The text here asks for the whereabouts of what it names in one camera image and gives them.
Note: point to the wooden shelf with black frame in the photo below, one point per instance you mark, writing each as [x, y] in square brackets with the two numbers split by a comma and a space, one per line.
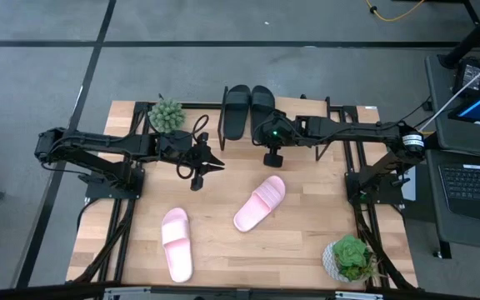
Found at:
[302, 107]

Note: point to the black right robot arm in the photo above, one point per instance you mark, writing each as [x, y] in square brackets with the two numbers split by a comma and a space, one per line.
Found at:
[361, 131]

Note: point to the black slide sandal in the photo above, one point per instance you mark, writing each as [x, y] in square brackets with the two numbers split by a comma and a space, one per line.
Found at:
[236, 112]
[262, 100]

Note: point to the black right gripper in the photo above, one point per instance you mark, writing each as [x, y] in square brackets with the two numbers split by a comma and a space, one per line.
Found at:
[277, 129]

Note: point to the pale green spiky potted plant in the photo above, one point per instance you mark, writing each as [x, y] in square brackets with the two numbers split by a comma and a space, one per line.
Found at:
[166, 116]

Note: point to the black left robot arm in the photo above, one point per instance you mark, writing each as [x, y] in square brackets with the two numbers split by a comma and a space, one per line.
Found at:
[98, 146]

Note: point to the black power adapter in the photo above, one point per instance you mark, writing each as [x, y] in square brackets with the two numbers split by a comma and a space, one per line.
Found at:
[471, 77]

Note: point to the grey side desk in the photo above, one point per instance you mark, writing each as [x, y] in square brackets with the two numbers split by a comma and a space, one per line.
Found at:
[465, 233]

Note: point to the green succulent in white pot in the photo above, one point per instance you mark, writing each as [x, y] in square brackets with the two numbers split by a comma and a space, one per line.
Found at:
[350, 258]

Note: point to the pink slide sandal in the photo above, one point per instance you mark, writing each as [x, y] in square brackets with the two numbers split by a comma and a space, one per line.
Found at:
[176, 246]
[258, 204]

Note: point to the black laptop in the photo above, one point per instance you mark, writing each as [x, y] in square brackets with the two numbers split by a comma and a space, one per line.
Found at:
[475, 187]

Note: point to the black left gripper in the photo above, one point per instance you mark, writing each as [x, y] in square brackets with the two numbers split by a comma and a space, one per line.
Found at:
[186, 150]

